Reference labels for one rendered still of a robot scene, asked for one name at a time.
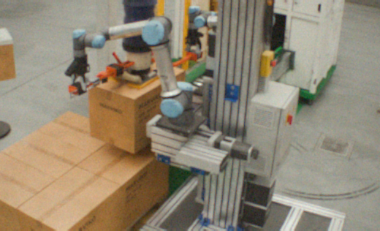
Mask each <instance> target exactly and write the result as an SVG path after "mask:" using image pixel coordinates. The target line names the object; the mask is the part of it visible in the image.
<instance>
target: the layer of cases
mask: <svg viewBox="0 0 380 231"><path fill-rule="evenodd" d="M168 189H169V173H168V164H166V163H163V162H159V161H157V160H155V152H153V151H151V143H149V144H148V145H146V147H144V148H143V149H142V150H139V151H138V152H137V153H135V154H133V153H130V152H129V151H126V150H124V149H122V148H119V147H117V146H115V145H112V144H109V143H107V142H105V141H103V140H100V139H98V138H96V137H93V136H91V133H90V122H89V118H86V117H83V116H81V115H78V114H76V113H72V112H70V111H67V112H66V113H65V114H63V115H61V116H60V117H58V118H55V119H53V121H51V122H50V123H48V124H46V125H45V126H42V127H41V128H39V129H38V130H36V131H35V132H33V133H31V134H29V135H28V136H26V137H24V138H23V139H21V140H19V141H18V142H16V143H15V144H12V145H11V146H10V147H8V148H5V149H4V150H3V151H2V152H0V231H124V230H126V229H127V228H128V226H129V225H131V224H132V223H133V222H134V221H135V220H136V219H137V218H138V217H139V216H141V214H142V213H143V212H144V211H146V210H148V209H149V207H150V206H152V204H154V203H155V202H156V201H157V200H158V199H159V198H160V197H161V196H162V195H163V193H165V192H166V191H167V190H168Z"/></svg>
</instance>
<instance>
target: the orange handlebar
mask: <svg viewBox="0 0 380 231"><path fill-rule="evenodd" d="M191 58H192V55H189V56H187V57H185V58H182V59H181V60H180V61H177V62H175V63H174V64H172V66H173V67H177V66H179V65H180V64H182V63H184V62H186V61H188V60H189V59H191ZM133 64H134V62H132V63H129V64H127V65H125V66H123V69H125V68H127V67H130V66H131V65H133ZM109 71H110V70H107V71H105V72H103V71H102V72H100V73H98V75H97V76H94V77H100V79H99V81H101V80H102V78H104V77H108V78H109V76H111V75H114V71H112V72H109Z"/></svg>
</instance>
